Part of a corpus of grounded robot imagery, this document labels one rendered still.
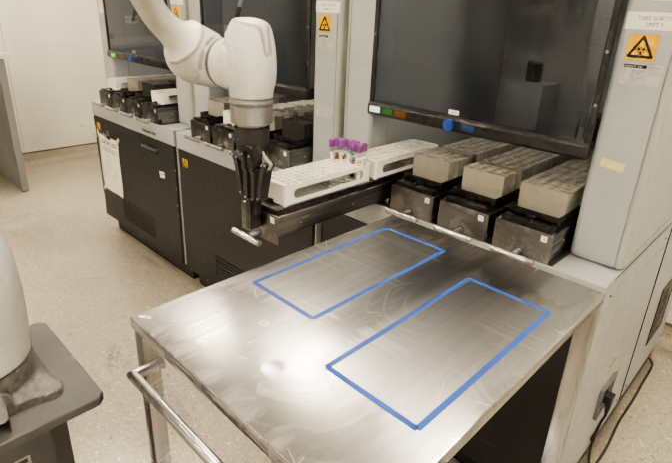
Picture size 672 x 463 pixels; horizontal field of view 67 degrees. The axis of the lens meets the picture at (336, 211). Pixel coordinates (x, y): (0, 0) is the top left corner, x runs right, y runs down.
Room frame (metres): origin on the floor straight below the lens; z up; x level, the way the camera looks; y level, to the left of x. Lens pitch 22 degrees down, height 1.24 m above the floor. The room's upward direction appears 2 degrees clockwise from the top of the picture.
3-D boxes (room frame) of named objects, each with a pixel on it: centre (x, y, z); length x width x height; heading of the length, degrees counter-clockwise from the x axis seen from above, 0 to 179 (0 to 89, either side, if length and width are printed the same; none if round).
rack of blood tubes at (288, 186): (1.22, 0.05, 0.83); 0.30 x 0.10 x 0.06; 137
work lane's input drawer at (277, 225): (1.32, -0.04, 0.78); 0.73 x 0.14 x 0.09; 137
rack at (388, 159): (1.45, -0.17, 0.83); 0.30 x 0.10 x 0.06; 137
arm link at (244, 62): (1.08, 0.20, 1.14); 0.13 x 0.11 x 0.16; 53
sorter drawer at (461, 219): (1.38, -0.53, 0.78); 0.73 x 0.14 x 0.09; 137
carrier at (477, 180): (1.21, -0.36, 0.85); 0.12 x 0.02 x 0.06; 46
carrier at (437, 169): (1.32, -0.25, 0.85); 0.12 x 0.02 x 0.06; 47
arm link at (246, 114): (1.07, 0.19, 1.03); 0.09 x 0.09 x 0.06
